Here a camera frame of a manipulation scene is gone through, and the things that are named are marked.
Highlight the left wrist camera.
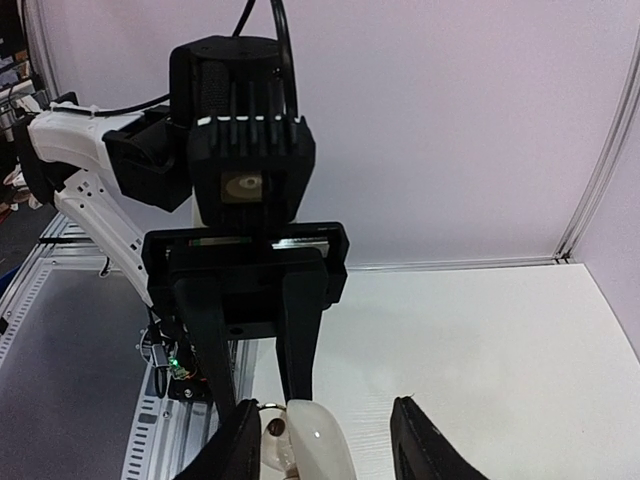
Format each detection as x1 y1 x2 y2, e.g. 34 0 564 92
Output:
186 82 316 234

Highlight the aluminium front rail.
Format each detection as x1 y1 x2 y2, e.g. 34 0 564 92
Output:
0 214 261 480

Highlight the white earbud charging case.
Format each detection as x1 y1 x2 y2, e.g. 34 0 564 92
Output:
258 400 357 479

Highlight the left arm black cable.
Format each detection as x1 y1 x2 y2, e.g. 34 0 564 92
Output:
64 0 301 121

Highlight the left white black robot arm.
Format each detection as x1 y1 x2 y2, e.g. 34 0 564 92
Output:
15 33 349 417

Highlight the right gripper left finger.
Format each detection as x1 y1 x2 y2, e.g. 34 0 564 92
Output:
175 399 261 480

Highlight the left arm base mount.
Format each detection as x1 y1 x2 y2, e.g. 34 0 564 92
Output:
136 307 213 404

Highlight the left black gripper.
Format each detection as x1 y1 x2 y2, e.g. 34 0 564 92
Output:
142 222 349 422

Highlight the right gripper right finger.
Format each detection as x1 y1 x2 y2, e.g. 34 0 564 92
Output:
390 396 487 480

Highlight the right aluminium frame post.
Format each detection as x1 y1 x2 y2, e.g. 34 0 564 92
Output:
552 28 639 264

